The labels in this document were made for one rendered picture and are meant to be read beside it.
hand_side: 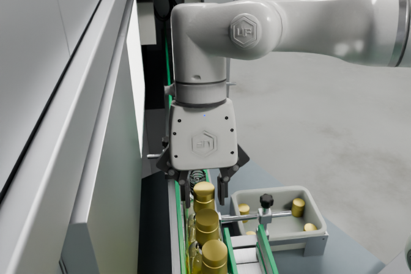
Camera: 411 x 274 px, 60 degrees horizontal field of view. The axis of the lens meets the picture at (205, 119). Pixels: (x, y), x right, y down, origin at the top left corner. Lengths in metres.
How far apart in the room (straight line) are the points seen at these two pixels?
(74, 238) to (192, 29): 0.28
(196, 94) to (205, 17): 0.10
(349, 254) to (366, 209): 1.27
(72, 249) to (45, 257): 0.10
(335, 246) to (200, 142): 0.65
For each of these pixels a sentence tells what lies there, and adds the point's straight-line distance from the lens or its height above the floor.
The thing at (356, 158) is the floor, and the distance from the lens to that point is 2.69.
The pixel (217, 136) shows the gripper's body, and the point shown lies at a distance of 0.51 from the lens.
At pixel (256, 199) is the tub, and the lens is 1.06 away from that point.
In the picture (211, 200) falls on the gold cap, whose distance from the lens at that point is 0.57.
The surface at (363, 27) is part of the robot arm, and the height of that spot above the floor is 1.43.
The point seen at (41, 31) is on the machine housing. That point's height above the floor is 1.45.
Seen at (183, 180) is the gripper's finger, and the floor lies 1.19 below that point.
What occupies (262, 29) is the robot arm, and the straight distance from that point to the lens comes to 0.43.
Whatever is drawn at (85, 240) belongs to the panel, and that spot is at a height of 1.30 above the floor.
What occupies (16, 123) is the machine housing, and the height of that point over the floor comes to 1.42.
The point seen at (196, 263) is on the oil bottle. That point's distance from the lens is 0.58.
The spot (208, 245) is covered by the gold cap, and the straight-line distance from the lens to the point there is 0.50.
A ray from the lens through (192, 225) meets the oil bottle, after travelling 0.62.
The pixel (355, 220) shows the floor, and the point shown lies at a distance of 2.24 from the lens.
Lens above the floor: 1.56
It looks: 33 degrees down
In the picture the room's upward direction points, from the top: straight up
